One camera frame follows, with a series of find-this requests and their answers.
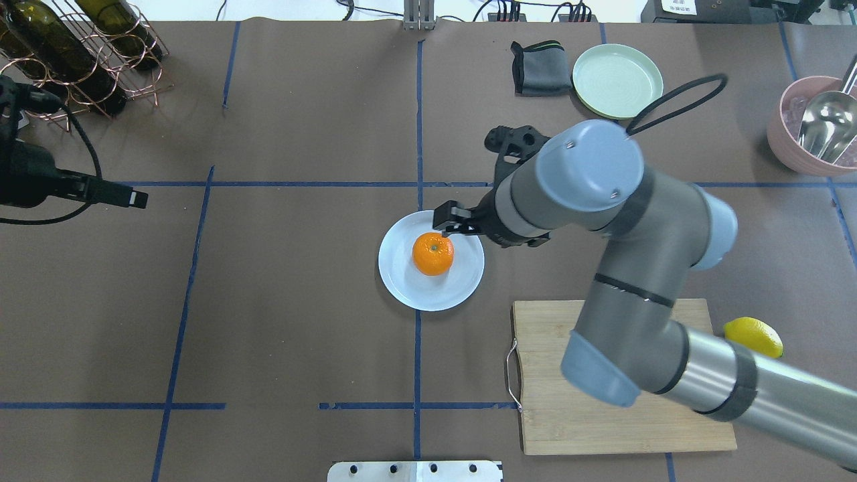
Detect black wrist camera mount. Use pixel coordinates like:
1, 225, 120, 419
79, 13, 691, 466
484, 125, 551, 187
1, 74, 64, 145

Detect copper wire bottle rack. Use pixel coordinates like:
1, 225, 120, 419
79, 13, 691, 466
2, 1, 175, 118

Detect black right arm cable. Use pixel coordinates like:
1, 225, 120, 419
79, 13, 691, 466
625, 74, 729, 137

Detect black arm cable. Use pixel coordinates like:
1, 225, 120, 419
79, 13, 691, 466
0, 100, 102, 226
625, 74, 729, 137

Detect orange fruit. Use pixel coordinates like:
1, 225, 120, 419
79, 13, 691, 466
411, 232, 454, 276

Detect pink bowl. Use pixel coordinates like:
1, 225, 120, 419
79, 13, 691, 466
767, 76, 857, 177

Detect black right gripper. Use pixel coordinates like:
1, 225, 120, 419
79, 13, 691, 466
433, 189, 551, 249

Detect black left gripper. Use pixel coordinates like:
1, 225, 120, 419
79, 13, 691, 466
1, 141, 148, 210

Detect green plate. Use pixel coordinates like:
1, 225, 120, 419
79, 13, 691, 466
572, 44, 665, 120

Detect aluminium frame post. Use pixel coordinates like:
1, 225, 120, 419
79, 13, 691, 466
403, 0, 437, 31

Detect green wine bottle front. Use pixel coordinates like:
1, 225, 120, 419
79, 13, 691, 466
76, 1, 163, 72

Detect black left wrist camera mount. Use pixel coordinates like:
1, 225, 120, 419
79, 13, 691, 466
1, 74, 64, 145

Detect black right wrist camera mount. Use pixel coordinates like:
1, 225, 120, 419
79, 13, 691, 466
484, 125, 551, 187

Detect light blue plate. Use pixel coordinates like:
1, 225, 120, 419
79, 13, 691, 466
378, 210, 485, 311

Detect black desktop box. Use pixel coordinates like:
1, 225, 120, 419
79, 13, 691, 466
640, 1, 780, 25

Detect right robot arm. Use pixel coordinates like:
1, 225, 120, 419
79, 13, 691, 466
432, 120, 856, 472

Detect dark grey folded cloth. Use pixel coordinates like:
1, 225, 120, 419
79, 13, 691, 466
510, 40, 572, 97

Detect green wine bottle middle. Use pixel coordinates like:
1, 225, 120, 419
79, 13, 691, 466
2, 1, 127, 116

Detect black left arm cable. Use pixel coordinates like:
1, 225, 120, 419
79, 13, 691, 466
0, 100, 102, 226

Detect wooden cutting board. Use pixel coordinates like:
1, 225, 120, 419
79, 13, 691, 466
512, 300, 737, 457

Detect metal scoop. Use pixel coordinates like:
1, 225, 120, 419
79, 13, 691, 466
799, 57, 856, 162

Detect upper yellow lemon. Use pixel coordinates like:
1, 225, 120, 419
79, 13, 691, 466
723, 317, 785, 359

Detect green wine bottle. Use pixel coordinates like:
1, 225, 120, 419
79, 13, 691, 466
2, 1, 127, 116
76, 1, 163, 72

